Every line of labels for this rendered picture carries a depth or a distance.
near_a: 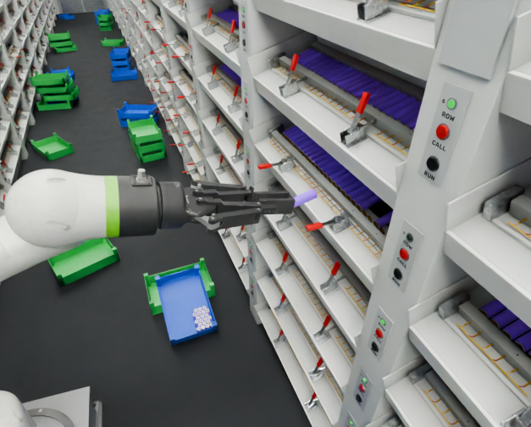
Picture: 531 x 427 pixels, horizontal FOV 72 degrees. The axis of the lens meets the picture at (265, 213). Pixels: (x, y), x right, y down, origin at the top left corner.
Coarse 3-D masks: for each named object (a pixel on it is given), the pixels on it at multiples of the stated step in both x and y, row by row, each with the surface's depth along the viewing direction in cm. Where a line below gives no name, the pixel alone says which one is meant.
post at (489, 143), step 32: (512, 32) 34; (480, 96) 38; (416, 128) 48; (480, 128) 39; (512, 128) 41; (416, 160) 49; (480, 160) 42; (512, 160) 44; (416, 192) 51; (448, 192) 45; (416, 224) 52; (384, 256) 61; (384, 288) 63; (416, 288) 55; (384, 352) 68; (416, 352) 68; (352, 384) 85; (352, 416) 89
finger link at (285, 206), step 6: (258, 198) 63; (264, 198) 64; (270, 198) 64; (276, 198) 65; (282, 198) 65; (288, 198) 66; (282, 204) 65; (288, 204) 66; (294, 204) 66; (282, 210) 66; (288, 210) 67
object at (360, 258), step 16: (256, 128) 108; (272, 128) 109; (288, 128) 112; (256, 144) 111; (272, 160) 102; (288, 176) 95; (304, 176) 94; (320, 192) 88; (304, 208) 89; (320, 208) 84; (336, 208) 82; (368, 208) 80; (336, 240) 76; (352, 240) 75; (352, 256) 72; (368, 256) 71; (368, 272) 69; (368, 288) 70
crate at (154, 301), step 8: (192, 264) 187; (200, 264) 190; (168, 272) 184; (176, 272) 186; (152, 280) 183; (208, 280) 185; (152, 288) 181; (208, 288) 181; (152, 296) 178; (208, 296) 176; (152, 304) 165; (160, 304) 167; (152, 312) 168; (160, 312) 170
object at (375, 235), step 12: (276, 132) 107; (288, 144) 101; (300, 156) 96; (312, 168) 91; (324, 180) 86; (336, 192) 83; (336, 204) 82; (348, 204) 79; (360, 216) 76; (372, 228) 73; (372, 240) 73; (384, 240) 70
